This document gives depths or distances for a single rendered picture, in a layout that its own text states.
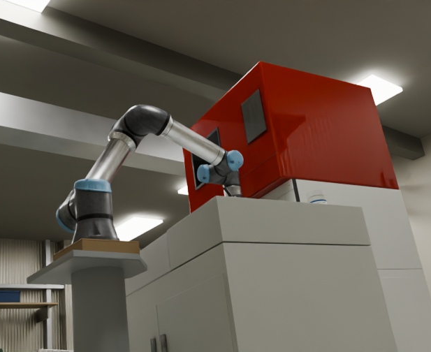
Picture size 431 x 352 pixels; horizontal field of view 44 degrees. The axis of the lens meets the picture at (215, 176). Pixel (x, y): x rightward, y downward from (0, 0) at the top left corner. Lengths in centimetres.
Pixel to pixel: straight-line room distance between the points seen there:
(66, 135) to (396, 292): 331
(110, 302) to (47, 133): 337
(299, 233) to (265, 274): 21
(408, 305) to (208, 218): 121
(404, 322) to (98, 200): 146
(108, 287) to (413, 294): 149
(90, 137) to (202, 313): 354
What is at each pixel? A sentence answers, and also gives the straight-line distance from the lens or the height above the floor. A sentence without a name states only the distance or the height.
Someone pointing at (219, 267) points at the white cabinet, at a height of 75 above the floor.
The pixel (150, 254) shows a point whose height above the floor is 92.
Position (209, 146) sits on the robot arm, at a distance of 209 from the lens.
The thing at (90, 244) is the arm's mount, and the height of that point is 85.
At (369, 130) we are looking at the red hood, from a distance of 287.
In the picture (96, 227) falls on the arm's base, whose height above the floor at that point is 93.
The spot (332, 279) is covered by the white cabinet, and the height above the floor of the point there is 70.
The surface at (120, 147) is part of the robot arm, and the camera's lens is 203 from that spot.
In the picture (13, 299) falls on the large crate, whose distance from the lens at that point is 975.
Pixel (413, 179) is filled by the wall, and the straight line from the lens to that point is 858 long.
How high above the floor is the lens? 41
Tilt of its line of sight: 22 degrees up
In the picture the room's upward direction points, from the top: 8 degrees counter-clockwise
